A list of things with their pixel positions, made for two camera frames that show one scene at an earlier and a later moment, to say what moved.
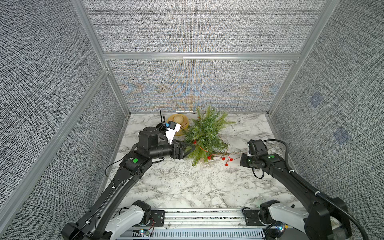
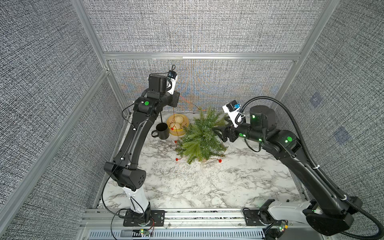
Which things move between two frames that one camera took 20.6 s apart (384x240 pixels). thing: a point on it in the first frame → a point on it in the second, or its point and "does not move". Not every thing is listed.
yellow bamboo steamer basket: x=179 y=119 does not move
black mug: x=161 y=126 does not move
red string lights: x=209 y=157 → x=200 y=140
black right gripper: x=242 y=162 → x=227 y=131
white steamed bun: x=178 y=119 does not move
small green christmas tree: x=205 y=133 does not move
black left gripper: x=179 y=155 → x=173 y=103
